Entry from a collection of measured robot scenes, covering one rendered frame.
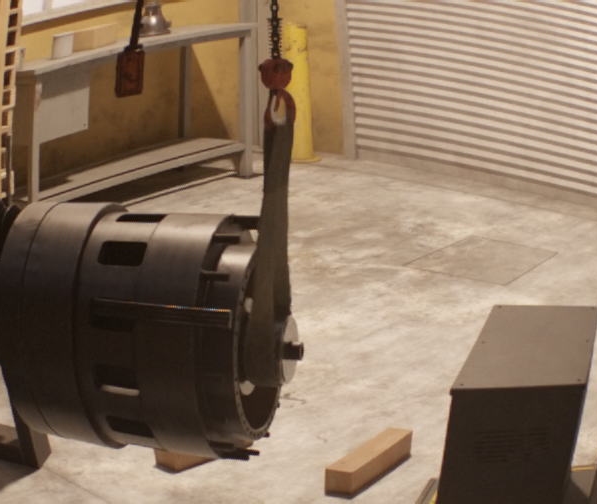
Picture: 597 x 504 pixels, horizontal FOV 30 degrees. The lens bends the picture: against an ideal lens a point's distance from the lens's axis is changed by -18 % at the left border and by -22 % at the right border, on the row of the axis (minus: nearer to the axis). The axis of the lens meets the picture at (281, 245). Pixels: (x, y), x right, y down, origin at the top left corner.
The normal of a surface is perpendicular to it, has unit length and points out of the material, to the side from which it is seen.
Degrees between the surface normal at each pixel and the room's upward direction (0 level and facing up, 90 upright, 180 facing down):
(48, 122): 90
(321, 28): 90
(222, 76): 90
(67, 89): 90
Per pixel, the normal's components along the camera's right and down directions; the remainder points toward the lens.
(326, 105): -0.65, 0.21
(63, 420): -0.18, 0.73
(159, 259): -0.16, -0.65
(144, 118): 0.76, 0.14
